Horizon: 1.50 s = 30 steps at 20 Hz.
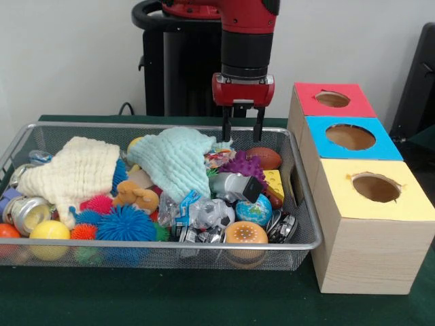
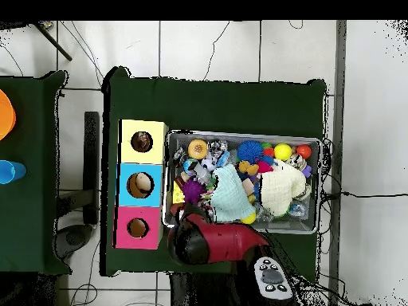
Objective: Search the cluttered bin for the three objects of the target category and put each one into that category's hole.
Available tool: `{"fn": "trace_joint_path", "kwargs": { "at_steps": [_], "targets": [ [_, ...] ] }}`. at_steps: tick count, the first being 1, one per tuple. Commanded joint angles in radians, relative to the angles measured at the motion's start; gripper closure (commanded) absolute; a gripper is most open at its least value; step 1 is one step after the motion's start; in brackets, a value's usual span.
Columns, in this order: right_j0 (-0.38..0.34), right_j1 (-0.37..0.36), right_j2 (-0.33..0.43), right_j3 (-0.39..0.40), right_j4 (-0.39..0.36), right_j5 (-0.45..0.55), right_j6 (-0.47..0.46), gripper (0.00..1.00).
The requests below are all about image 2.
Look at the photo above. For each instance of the light blue muslin cloth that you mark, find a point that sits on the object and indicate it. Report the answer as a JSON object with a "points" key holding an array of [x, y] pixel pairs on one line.
{"points": [[229, 194]]}

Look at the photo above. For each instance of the multicoloured knotted cloth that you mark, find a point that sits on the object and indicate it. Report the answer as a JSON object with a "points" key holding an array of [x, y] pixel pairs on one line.
{"points": [[142, 141]]}

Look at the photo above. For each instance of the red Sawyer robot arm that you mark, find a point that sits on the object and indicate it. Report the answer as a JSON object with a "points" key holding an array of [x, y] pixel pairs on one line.
{"points": [[229, 242]]}

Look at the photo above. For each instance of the shallow metal mesh bin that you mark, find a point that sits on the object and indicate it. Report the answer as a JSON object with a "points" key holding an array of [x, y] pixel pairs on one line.
{"points": [[229, 136]]}

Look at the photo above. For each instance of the wooden box with three holes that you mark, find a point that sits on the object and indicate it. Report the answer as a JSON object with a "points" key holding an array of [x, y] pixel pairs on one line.
{"points": [[156, 143]]}

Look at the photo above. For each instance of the blue globe ball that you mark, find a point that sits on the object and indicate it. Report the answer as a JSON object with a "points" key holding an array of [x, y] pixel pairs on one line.
{"points": [[189, 164]]}

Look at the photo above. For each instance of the toy burger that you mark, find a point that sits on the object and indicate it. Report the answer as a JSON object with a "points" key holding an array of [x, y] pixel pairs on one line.
{"points": [[197, 149]]}

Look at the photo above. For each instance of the purple spiky ball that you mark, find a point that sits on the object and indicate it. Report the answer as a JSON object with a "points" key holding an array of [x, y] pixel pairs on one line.
{"points": [[192, 191]]}

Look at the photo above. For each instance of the yellow cheese toy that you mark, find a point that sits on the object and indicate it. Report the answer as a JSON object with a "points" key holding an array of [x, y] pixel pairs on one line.
{"points": [[178, 196]]}

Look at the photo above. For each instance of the large blue spiky ball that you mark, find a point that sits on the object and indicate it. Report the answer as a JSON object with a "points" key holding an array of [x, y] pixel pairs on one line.
{"points": [[250, 152]]}

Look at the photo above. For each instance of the dark green table cloth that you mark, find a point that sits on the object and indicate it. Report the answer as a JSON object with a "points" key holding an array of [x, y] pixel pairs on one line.
{"points": [[207, 105], [28, 207]]}

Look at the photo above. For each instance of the cream muslin cloth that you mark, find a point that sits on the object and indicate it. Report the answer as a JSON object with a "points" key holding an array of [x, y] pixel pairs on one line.
{"points": [[280, 188]]}

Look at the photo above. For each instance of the yellow smooth ball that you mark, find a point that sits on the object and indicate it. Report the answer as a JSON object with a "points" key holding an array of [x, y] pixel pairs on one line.
{"points": [[283, 152]]}

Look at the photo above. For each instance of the orange smooth ball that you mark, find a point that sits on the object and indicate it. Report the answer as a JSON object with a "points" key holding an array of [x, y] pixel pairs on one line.
{"points": [[303, 151]]}

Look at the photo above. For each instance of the black flat panel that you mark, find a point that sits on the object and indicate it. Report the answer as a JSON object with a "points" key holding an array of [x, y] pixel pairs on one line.
{"points": [[91, 165]]}

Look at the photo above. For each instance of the grey round base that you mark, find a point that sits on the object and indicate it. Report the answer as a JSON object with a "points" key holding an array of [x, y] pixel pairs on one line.
{"points": [[75, 237]]}

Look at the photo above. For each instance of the blue plastic cup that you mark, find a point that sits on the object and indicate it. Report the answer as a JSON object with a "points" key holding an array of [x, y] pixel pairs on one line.
{"points": [[11, 172]]}

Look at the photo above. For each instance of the black rod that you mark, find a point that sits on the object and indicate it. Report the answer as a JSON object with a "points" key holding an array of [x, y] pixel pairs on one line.
{"points": [[54, 43]]}

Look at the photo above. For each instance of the orange plastic object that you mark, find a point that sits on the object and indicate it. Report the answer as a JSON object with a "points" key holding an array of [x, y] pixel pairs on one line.
{"points": [[6, 114]]}

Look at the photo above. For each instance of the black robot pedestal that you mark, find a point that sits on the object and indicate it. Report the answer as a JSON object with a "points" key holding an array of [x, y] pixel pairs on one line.
{"points": [[204, 293]]}

